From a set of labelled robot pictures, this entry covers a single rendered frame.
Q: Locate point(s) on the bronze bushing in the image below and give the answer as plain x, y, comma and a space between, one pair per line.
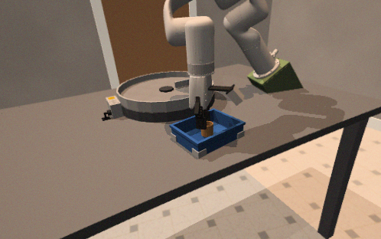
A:
209, 131

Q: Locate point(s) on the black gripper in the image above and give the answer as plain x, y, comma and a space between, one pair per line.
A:
200, 95

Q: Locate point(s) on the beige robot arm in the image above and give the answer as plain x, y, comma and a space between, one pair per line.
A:
198, 37

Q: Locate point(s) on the blue crate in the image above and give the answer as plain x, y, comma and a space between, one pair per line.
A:
186, 133

